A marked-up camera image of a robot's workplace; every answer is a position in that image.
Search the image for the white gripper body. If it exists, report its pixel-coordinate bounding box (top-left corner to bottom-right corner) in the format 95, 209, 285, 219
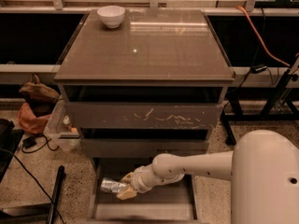
130, 165, 184, 193

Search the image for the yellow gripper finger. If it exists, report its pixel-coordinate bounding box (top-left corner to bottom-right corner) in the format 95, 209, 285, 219
117, 186, 137, 201
121, 172, 133, 184

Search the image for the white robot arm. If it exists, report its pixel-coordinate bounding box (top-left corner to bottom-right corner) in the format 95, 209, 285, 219
117, 130, 299, 224

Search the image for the grey middle drawer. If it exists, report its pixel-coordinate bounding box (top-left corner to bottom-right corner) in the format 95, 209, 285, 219
80, 139, 209, 158

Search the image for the grey open bottom drawer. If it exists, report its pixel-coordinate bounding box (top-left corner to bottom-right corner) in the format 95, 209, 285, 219
89, 159, 200, 224

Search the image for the grey top drawer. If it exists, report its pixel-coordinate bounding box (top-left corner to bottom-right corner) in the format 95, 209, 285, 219
66, 102, 222, 130

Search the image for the grey drawer cabinet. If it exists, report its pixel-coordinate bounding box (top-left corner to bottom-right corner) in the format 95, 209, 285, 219
53, 8, 236, 224

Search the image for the black metal leg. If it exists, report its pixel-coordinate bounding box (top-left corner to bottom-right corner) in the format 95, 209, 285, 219
46, 165, 65, 224

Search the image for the clear plastic bin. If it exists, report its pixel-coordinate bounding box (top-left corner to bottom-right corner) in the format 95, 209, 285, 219
44, 100, 79, 152

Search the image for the black power adapter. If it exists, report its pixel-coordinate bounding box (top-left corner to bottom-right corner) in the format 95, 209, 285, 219
22, 136, 36, 148

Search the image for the orange cloth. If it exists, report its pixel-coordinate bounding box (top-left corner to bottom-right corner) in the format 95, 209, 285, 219
18, 103, 50, 134

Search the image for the black case left edge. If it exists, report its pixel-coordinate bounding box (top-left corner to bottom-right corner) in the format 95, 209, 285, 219
0, 119, 24, 182

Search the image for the white ceramic bowl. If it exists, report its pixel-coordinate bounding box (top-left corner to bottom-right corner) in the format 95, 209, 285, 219
97, 6, 125, 29

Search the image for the black table frame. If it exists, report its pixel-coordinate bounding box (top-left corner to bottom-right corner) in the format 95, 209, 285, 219
221, 58, 299, 146

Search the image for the black floor cable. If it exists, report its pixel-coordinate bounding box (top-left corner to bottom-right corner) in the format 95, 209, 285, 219
0, 147, 66, 224

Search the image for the black box on rail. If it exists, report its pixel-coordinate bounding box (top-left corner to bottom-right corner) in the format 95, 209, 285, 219
250, 64, 267, 74

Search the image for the orange cable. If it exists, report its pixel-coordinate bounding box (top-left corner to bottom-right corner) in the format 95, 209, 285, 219
235, 5, 292, 69

